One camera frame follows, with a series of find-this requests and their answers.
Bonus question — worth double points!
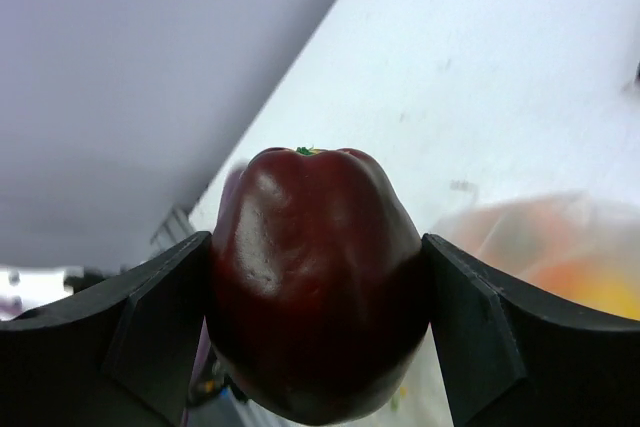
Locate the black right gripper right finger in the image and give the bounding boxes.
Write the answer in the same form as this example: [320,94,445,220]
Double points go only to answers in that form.
[422,234,639,426]

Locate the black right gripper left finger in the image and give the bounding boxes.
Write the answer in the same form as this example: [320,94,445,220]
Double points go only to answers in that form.
[1,232,210,426]

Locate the clear printed plastic bag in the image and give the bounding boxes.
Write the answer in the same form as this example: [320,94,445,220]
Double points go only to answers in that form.
[380,190,639,426]

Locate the dark red fake apple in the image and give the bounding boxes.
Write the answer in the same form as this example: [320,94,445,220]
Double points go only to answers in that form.
[206,148,431,426]

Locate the orange fake persimmon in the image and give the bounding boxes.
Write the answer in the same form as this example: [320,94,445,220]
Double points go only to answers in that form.
[520,214,634,300]

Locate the yellow fake pear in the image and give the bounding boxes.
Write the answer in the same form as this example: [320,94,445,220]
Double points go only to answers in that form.
[574,273,639,320]

